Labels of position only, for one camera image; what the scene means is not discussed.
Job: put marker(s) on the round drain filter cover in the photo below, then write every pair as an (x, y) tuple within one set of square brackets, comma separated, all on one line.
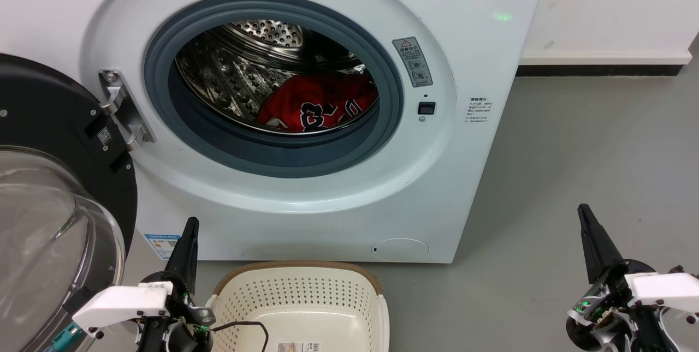
[(400, 249)]

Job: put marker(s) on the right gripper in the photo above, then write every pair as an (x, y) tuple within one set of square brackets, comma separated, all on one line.
[(655, 289)]

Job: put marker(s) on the black wall baseboard strip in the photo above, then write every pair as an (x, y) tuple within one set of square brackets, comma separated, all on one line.
[(600, 70)]

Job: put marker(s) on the black washer door glass bowl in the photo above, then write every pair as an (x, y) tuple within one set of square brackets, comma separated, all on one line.
[(49, 106)]

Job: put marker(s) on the white front-load washing machine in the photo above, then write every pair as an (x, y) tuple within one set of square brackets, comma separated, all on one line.
[(464, 41)]

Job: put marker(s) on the stainless steel washing machine drum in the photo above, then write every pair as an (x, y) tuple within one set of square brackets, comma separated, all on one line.
[(229, 79)]

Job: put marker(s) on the silver metal door hinge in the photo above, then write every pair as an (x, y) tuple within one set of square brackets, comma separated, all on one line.
[(123, 106)]

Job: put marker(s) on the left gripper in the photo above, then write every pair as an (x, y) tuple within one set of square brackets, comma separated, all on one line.
[(125, 303)]

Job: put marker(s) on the cream perforated laundry basket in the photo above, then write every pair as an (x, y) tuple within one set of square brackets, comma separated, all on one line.
[(306, 297)]

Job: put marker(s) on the grey rubber door gasket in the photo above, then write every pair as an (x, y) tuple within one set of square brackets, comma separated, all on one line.
[(273, 158)]

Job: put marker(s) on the grey warning sticker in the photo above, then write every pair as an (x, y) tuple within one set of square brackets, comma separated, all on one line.
[(412, 63)]

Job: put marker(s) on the red basketball jersey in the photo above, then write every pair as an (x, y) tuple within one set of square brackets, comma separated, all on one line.
[(284, 103)]

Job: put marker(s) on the black door latch socket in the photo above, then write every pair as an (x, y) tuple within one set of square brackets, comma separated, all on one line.
[(426, 108)]

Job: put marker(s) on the blue energy rating label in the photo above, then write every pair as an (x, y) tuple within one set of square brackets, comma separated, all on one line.
[(161, 245)]

